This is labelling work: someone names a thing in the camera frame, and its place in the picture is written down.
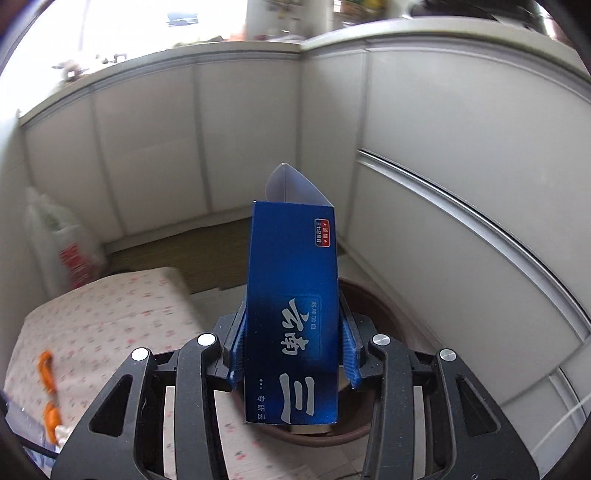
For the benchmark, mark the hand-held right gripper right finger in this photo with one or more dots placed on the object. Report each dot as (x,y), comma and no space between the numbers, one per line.
(351,355)

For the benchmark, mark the large orange peel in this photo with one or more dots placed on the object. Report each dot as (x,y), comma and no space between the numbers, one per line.
(46,364)

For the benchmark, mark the white kitchen cabinet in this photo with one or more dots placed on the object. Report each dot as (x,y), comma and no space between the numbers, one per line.
(152,152)

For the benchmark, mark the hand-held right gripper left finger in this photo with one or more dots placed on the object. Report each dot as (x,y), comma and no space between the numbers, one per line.
(235,353)

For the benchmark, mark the blue cardboard box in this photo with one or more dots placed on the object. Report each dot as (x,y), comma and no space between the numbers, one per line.
(291,277)

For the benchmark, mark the brown round bin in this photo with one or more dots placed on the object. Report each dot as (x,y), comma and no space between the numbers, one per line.
(364,295)

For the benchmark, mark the white plastic bag red print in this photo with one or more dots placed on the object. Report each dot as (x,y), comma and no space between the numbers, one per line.
(69,249)

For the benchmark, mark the crumpled white tissue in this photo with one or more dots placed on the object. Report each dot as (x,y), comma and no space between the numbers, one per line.
(62,434)

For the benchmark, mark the white kitchen countertop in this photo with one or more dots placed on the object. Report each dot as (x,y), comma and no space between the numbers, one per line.
(415,32)

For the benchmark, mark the cherry-print tablecloth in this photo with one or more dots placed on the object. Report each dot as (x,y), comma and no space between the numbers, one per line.
(115,314)

